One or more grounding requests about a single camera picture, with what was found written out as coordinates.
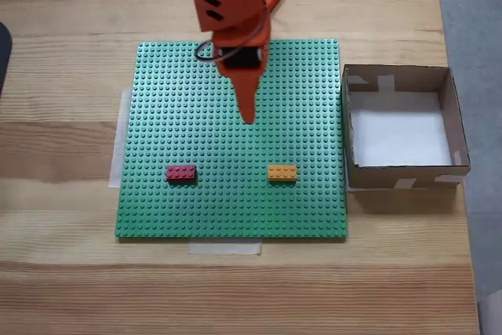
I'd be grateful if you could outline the green lego baseplate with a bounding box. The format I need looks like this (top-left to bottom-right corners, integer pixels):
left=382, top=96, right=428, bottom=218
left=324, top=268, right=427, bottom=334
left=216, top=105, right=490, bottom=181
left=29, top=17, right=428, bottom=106
left=114, top=38, right=349, bottom=242

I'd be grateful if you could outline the servo cable loop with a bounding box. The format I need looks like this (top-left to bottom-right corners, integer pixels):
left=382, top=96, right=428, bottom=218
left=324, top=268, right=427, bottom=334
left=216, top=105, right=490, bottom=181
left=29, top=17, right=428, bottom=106
left=195, top=0, right=295, bottom=64

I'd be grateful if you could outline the red lego block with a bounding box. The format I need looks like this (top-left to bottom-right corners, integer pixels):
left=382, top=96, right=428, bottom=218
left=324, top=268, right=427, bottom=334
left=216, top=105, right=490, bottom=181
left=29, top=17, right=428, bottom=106
left=166, top=165, right=197, bottom=184

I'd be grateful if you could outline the yellow lego block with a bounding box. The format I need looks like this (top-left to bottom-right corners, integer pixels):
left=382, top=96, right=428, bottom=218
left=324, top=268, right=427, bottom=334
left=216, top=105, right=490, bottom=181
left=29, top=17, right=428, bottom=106
left=267, top=165, right=298, bottom=184

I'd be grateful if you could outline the long masking tape strip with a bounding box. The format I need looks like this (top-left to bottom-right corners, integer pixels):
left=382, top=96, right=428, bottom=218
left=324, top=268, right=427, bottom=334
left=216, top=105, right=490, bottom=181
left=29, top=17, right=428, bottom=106
left=107, top=87, right=133, bottom=190

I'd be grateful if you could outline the short masking tape strip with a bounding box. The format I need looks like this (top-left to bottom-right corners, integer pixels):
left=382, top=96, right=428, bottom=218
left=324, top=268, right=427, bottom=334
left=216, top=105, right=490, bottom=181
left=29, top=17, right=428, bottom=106
left=187, top=239, right=263, bottom=257

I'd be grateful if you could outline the open cardboard box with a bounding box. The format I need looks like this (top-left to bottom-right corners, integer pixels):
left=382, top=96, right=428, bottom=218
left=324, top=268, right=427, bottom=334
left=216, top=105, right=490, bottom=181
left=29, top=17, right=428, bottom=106
left=340, top=63, right=471, bottom=193

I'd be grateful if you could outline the black flat object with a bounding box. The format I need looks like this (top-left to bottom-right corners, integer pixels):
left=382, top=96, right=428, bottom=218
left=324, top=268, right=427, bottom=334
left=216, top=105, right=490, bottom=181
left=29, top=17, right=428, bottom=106
left=0, top=20, right=13, bottom=99

